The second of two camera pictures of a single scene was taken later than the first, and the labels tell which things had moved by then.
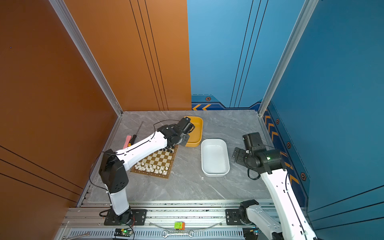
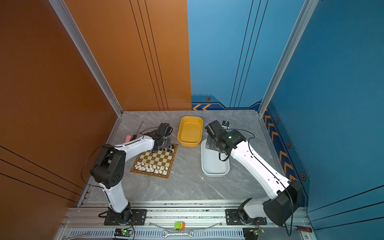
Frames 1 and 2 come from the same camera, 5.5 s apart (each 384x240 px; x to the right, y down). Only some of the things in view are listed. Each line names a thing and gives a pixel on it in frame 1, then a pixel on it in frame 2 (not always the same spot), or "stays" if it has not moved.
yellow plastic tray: (196, 135) stays
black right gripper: (239, 158) -> (210, 143)
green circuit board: (123, 232) stays
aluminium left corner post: (66, 17) stays
